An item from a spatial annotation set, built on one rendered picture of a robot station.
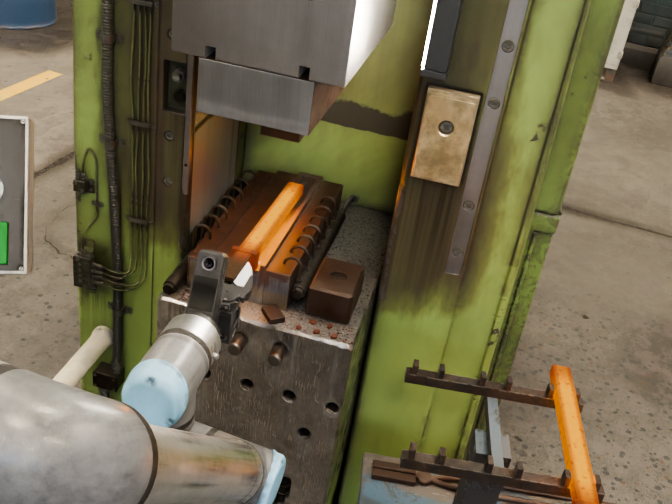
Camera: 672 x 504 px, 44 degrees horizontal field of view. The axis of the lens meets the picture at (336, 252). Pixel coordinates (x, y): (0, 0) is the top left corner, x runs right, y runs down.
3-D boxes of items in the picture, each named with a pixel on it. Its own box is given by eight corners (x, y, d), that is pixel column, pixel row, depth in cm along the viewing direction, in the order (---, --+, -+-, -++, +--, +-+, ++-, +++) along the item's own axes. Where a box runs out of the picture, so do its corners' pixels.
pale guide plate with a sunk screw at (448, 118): (458, 188, 149) (479, 98, 140) (409, 176, 150) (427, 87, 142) (460, 183, 151) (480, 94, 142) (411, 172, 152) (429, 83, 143)
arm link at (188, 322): (156, 321, 123) (217, 338, 122) (169, 304, 127) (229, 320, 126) (154, 368, 128) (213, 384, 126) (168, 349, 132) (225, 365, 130)
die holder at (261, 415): (321, 518, 172) (353, 347, 149) (151, 468, 177) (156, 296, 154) (375, 361, 219) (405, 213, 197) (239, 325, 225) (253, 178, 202)
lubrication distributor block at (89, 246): (98, 304, 181) (97, 250, 174) (72, 297, 182) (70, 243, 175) (105, 296, 184) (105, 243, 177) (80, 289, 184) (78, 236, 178)
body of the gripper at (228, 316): (200, 313, 142) (171, 354, 132) (203, 272, 137) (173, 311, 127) (242, 325, 141) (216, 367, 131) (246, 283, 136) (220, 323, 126)
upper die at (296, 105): (308, 136, 138) (315, 82, 133) (195, 111, 141) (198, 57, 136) (361, 66, 174) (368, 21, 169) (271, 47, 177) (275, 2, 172)
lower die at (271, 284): (286, 310, 156) (290, 272, 152) (186, 284, 159) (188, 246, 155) (338, 214, 192) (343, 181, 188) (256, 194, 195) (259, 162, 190)
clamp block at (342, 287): (347, 326, 154) (352, 297, 151) (304, 314, 156) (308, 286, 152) (361, 293, 165) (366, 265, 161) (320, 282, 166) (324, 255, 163)
